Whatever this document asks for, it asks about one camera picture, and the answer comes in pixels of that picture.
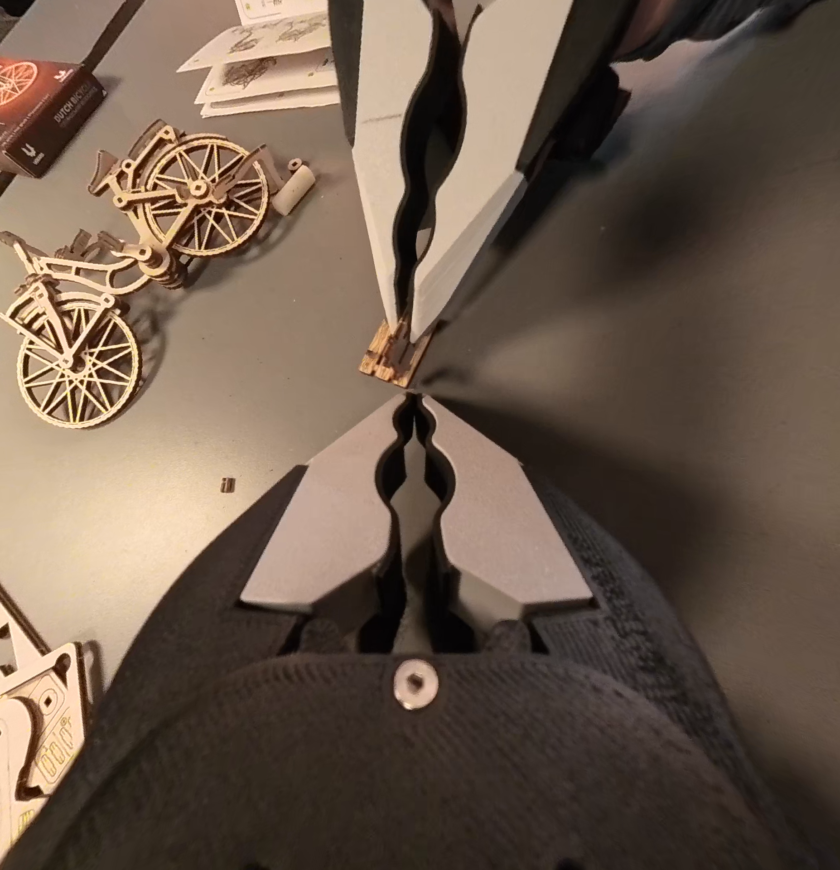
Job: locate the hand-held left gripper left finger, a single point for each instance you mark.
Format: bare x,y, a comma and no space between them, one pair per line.
318,544

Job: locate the small white cylinder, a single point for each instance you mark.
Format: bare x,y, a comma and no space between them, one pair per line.
294,190

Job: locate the wooden bicycle model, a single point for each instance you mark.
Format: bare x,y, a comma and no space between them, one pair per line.
151,262

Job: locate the white instruction booklet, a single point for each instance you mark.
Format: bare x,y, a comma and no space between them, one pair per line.
277,85

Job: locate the small wooden model part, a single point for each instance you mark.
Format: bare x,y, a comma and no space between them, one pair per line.
379,353

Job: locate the person's right forearm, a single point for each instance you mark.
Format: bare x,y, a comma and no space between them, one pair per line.
705,20

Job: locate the dark cardboard kit box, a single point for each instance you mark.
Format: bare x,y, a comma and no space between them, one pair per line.
46,102

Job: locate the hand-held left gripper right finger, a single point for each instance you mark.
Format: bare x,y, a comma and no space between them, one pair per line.
508,544

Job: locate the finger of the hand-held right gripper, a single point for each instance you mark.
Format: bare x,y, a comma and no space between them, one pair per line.
515,81
376,81

